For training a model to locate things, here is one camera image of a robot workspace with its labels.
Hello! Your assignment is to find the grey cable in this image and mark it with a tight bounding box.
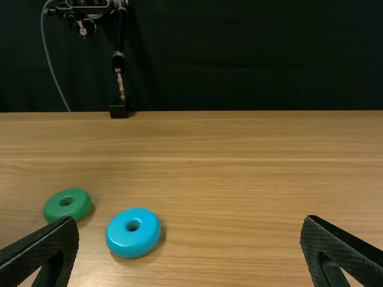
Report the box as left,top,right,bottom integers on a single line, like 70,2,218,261
40,0,72,113

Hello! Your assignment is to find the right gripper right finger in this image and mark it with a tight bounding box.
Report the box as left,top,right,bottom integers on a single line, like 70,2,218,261
299,215,383,287

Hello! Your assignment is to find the black clamp stand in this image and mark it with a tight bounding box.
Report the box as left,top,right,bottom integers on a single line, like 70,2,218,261
43,0,135,120

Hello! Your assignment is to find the stand-mounted camera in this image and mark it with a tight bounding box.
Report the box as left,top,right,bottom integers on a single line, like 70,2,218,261
63,0,116,16

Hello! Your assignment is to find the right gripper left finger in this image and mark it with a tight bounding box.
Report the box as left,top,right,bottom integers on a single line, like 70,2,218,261
0,215,80,287

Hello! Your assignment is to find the dark green ring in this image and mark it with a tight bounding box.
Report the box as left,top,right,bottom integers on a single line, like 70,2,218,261
43,187,93,224

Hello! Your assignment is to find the light blue ring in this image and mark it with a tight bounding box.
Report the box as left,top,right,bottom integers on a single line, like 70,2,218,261
105,207,162,259

